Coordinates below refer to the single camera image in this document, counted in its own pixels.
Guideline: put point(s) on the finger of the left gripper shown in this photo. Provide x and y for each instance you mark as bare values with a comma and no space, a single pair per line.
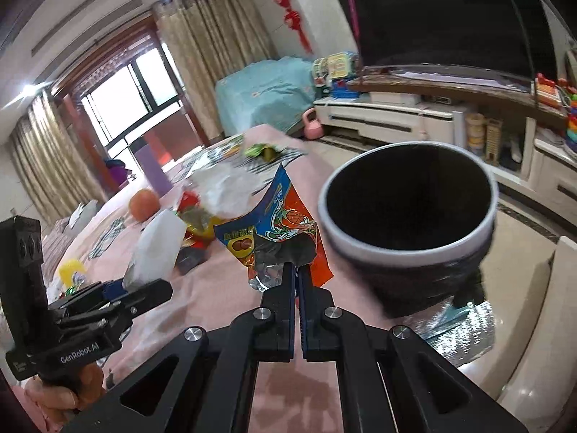
133,304
90,298

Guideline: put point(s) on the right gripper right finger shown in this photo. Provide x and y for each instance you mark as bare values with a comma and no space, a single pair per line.
391,380

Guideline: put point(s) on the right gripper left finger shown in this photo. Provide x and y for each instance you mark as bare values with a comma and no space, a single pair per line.
201,381

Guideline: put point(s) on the white plastic wrapper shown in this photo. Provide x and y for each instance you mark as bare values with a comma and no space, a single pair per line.
156,251

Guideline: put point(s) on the yellow snack wrapper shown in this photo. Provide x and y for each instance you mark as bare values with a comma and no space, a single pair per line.
200,223

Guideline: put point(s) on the red white carton box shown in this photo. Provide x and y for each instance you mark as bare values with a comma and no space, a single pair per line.
188,199

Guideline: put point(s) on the white plastic bag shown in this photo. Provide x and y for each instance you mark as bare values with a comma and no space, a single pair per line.
224,191

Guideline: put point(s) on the blue orange snack wrapper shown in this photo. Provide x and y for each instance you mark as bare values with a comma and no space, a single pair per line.
278,231

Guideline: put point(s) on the white rimmed black trash bin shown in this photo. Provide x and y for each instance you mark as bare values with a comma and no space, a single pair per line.
415,220

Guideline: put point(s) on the person's left hand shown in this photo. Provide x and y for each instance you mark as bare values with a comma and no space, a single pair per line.
57,401

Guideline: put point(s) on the yellow pleated toy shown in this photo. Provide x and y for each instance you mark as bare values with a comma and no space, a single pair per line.
72,273

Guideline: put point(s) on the silver foil mat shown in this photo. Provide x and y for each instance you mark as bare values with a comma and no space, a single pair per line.
460,335

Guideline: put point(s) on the orange round fruit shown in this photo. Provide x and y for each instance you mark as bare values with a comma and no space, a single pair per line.
143,205

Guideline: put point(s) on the purple thermos bottle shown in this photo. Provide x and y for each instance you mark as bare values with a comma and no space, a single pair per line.
151,168

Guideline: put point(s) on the pink blanket table cover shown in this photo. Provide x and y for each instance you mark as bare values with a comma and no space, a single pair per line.
294,397

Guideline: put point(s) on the beige curtain left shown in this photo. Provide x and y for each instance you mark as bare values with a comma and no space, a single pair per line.
53,173

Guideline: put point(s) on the beige curtain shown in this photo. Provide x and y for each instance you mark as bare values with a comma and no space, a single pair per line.
53,173
209,40

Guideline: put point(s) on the green children's book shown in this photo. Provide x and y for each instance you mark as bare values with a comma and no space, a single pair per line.
207,157

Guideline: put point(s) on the green snack wrapper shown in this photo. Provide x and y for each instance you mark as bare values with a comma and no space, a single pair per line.
264,152

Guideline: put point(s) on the pink kettlebell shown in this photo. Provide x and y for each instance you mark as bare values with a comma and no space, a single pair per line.
312,126

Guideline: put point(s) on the teal covered furniture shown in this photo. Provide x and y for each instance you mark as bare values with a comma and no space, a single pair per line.
273,92

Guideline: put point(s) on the white tv cabinet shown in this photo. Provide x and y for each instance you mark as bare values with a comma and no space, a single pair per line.
545,181

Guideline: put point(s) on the beige curtain right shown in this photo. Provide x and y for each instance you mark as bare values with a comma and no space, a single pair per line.
209,40

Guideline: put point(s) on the colourful toy cash register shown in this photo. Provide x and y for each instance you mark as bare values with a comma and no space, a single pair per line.
331,75

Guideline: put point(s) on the red hanging knot decoration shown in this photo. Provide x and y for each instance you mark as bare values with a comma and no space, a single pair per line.
293,21

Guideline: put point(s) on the black curved television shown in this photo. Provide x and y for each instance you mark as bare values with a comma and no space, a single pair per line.
510,36

